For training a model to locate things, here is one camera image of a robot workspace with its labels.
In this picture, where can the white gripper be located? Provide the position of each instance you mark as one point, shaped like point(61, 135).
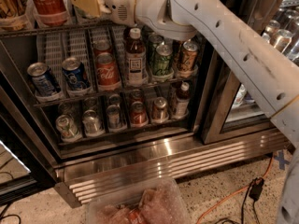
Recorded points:
point(120, 0)

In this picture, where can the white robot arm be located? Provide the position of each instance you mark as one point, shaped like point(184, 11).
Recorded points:
point(271, 78)

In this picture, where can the red cola can behind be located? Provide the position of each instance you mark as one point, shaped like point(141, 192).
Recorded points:
point(101, 46)

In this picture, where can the green can behind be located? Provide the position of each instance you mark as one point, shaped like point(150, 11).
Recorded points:
point(154, 41)

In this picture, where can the tall tan patterned can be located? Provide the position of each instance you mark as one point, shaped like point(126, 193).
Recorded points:
point(13, 15)

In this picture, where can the red cola can front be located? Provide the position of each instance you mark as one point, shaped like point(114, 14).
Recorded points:
point(107, 70)

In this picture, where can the blue silver can left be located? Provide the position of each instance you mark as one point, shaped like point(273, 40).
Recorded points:
point(46, 84)

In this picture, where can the green can front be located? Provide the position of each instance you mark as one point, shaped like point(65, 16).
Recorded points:
point(162, 60)

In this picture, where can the brown orange can behind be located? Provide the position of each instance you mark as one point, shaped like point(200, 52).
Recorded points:
point(176, 45)

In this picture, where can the brown orange can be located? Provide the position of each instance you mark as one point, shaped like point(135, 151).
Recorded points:
point(187, 56)
point(176, 45)

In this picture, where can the stainless steel fridge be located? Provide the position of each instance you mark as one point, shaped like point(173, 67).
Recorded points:
point(91, 167)

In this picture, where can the silver grey can bottom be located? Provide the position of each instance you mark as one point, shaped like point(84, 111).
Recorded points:
point(114, 117)

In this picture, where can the brown orange can front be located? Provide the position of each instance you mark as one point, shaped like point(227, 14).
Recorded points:
point(187, 56)

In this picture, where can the red can bottom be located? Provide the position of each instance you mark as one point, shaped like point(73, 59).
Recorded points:
point(138, 114)

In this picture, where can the white green can bottom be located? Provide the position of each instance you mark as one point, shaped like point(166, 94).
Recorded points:
point(67, 128)

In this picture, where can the glass fridge door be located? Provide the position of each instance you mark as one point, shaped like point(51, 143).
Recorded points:
point(228, 115)

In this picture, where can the brown tea bottle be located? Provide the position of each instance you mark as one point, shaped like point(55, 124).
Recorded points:
point(135, 58)

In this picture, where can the small tea bottle bottom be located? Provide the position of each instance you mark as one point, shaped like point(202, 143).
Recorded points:
point(181, 100)

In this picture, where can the clear plastic bin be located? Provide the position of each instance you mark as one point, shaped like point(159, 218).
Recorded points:
point(156, 201)

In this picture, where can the black power adapter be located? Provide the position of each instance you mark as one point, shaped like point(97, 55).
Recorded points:
point(256, 189)

